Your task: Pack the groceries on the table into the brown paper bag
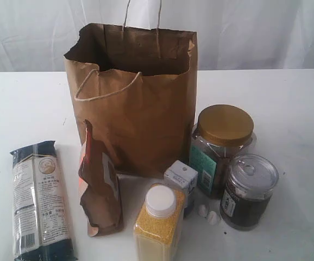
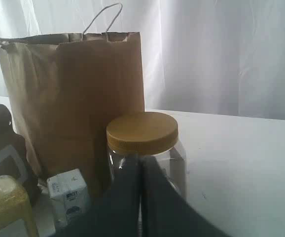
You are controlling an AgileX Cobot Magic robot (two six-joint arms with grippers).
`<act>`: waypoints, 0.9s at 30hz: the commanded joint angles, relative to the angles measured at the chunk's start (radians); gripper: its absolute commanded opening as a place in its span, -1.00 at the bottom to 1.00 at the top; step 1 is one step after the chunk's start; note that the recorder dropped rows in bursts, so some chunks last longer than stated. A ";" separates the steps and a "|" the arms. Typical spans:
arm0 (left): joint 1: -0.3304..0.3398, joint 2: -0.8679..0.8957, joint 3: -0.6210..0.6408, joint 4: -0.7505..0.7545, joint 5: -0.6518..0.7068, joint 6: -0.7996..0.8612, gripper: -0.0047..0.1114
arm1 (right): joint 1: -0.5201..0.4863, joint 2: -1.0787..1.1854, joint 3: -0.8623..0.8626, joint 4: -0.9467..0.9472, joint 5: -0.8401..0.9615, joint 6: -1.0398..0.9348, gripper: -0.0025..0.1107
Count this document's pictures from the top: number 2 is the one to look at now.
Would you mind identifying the clear jar with gold lid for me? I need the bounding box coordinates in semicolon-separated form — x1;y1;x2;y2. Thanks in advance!
106;112;186;198

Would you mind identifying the yellow millet bottle white cap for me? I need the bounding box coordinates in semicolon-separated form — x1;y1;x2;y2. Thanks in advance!
0;175;39;237

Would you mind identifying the small white milk carton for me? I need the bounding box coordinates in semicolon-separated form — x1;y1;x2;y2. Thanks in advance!
47;168;91;230

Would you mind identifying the brown paper bag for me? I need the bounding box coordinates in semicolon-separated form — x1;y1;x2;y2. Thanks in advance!
0;2;146;195

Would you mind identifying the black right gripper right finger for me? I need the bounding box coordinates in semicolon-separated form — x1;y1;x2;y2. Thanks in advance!
140;156;227;237

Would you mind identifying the brown stand-up coffee pouch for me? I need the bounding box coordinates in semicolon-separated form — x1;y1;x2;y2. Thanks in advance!
0;104;41;206

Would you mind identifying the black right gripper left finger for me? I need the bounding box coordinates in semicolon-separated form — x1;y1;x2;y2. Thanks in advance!
93;155;141;237

